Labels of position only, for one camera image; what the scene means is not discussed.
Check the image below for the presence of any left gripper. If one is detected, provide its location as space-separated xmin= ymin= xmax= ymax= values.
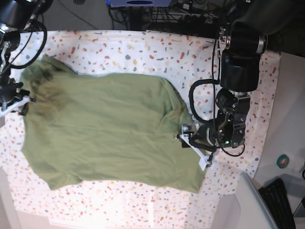
xmin=175 ymin=119 xmax=226 ymax=171

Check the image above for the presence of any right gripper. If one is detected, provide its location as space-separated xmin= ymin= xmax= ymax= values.
xmin=0 ymin=76 xmax=36 ymax=118

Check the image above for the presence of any green t-shirt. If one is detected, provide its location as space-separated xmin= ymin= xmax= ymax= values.
xmin=20 ymin=57 xmax=204 ymax=193

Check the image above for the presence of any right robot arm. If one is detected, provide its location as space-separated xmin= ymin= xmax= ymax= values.
xmin=0 ymin=0 xmax=53 ymax=122

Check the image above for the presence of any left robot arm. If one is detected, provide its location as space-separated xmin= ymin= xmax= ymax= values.
xmin=176 ymin=0 xmax=305 ymax=170

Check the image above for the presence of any black keyboard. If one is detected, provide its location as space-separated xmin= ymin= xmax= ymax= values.
xmin=258 ymin=178 xmax=296 ymax=229

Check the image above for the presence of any green tape roll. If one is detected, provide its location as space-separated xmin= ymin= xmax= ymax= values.
xmin=276 ymin=154 xmax=290 ymax=169

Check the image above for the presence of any terrazzo pattern tablecloth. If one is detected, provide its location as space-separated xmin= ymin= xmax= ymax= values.
xmin=0 ymin=31 xmax=281 ymax=229

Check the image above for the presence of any blue box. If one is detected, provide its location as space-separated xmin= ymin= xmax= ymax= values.
xmin=106 ymin=0 xmax=177 ymax=7

